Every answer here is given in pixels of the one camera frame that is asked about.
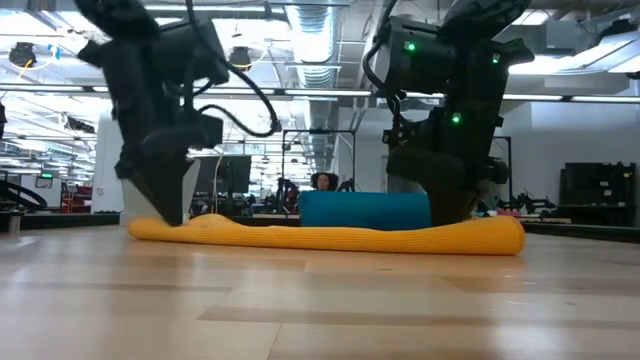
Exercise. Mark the white pillar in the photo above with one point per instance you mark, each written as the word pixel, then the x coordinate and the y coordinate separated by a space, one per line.
pixel 107 170

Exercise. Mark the black background monitor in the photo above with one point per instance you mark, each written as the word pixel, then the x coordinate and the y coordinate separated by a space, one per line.
pixel 230 175

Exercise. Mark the person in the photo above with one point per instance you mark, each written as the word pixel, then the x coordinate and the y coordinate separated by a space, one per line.
pixel 324 181

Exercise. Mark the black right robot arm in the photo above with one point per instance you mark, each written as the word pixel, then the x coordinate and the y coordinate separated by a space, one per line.
pixel 450 60

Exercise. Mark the orange microfiber towel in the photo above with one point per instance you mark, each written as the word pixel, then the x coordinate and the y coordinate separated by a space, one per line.
pixel 350 237

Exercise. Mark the long ceiling light strip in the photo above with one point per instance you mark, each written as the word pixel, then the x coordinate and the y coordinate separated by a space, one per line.
pixel 570 98
pixel 300 92

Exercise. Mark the black round ceiling fixture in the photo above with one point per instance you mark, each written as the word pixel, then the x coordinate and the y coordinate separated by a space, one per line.
pixel 22 54
pixel 241 57

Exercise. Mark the teal plastic bin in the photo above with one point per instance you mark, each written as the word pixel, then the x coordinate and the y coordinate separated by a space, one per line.
pixel 365 210

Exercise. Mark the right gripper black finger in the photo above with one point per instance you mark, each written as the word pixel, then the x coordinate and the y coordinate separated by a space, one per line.
pixel 450 207

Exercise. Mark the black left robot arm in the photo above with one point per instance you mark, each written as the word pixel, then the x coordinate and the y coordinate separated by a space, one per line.
pixel 135 60

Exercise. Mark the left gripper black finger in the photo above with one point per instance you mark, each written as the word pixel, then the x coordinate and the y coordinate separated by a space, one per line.
pixel 165 195

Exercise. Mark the ribbed silver ventilation duct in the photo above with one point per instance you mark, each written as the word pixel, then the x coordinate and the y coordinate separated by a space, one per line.
pixel 315 50

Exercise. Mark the black background robot arm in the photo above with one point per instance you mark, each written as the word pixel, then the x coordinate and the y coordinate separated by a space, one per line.
pixel 530 202

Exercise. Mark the black aluminium table frame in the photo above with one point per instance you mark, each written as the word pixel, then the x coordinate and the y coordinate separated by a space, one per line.
pixel 60 221

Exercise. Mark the black background cabinet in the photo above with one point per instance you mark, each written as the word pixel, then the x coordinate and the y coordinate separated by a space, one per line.
pixel 597 182

